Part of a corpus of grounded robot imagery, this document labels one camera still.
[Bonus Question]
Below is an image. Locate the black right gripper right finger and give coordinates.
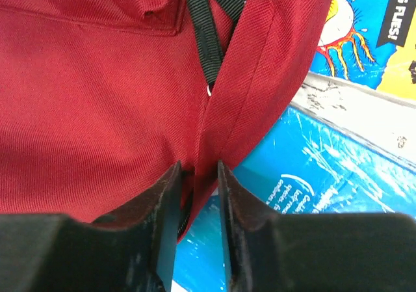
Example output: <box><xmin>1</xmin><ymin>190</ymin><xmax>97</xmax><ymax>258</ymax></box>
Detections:
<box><xmin>218</xmin><ymin>163</ymin><xmax>415</xmax><ymax>291</ymax></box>

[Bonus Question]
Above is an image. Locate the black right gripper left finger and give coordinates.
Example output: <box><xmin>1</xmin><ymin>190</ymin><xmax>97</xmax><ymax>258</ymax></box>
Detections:
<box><xmin>1</xmin><ymin>164</ymin><xmax>181</xmax><ymax>291</ymax></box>

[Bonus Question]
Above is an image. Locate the red student backpack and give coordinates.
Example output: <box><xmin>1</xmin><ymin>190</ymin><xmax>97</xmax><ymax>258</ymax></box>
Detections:
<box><xmin>1</xmin><ymin>0</ymin><xmax>332</xmax><ymax>237</ymax></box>

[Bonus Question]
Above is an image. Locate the blue paperback book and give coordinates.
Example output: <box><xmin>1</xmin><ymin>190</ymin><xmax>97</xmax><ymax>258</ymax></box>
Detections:
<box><xmin>172</xmin><ymin>108</ymin><xmax>415</xmax><ymax>291</ymax></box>

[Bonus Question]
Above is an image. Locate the orange treehouse storybook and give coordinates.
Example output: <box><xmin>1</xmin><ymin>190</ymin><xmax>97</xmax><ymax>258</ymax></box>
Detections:
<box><xmin>310</xmin><ymin>0</ymin><xmax>415</xmax><ymax>100</ymax></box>

